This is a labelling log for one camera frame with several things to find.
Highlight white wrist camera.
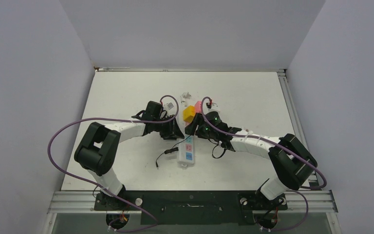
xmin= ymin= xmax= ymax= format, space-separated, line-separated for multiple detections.
xmin=206 ymin=101 xmax=220 ymax=113
xmin=163 ymin=102 xmax=177 ymax=115

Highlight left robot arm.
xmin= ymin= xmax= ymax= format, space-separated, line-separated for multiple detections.
xmin=74 ymin=101 xmax=184 ymax=210

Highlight yellow cube socket adapter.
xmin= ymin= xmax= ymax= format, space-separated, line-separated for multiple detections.
xmin=183 ymin=105 xmax=196 ymax=123

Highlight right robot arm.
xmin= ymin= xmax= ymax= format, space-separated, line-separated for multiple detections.
xmin=185 ymin=111 xmax=318 ymax=209

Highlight black charger with cable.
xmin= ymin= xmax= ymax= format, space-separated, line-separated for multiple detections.
xmin=155 ymin=135 xmax=191 ymax=169

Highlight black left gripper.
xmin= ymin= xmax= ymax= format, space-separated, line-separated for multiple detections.
xmin=152 ymin=115 xmax=183 ymax=140

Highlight white power strip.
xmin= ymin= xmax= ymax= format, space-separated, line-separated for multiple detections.
xmin=176 ymin=121 xmax=195 ymax=168

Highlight aluminium frame rail right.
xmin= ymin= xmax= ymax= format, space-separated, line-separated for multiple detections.
xmin=277 ymin=71 xmax=320 ymax=191

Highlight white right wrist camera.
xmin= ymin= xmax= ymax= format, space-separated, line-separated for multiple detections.
xmin=206 ymin=101 xmax=220 ymax=113

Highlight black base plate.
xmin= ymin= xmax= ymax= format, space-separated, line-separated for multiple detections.
xmin=94 ymin=191 xmax=288 ymax=225

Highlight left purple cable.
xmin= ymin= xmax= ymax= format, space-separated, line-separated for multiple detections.
xmin=47 ymin=94 xmax=180 ymax=233

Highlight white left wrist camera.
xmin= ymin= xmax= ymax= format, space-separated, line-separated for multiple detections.
xmin=163 ymin=102 xmax=177 ymax=115

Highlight pink extension socket plug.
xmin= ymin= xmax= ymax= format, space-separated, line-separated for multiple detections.
xmin=194 ymin=101 xmax=202 ymax=114

